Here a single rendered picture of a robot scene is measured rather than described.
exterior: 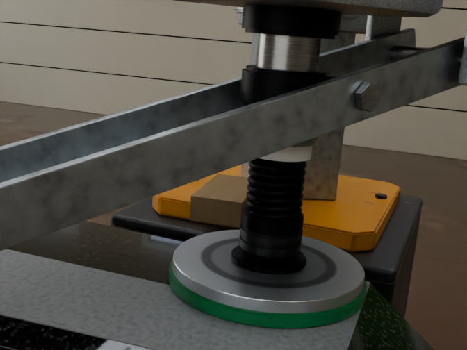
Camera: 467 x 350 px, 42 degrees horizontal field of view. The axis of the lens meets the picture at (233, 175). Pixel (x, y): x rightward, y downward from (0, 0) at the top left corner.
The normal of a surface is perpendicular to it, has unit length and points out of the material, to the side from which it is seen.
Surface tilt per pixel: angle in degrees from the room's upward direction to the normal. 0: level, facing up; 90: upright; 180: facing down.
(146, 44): 90
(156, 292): 0
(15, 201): 90
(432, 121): 90
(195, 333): 0
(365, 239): 90
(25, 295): 0
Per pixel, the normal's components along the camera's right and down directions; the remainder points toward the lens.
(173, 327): 0.07, -0.97
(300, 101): 0.50, 0.24
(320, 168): 0.15, 0.24
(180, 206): -0.36, 0.19
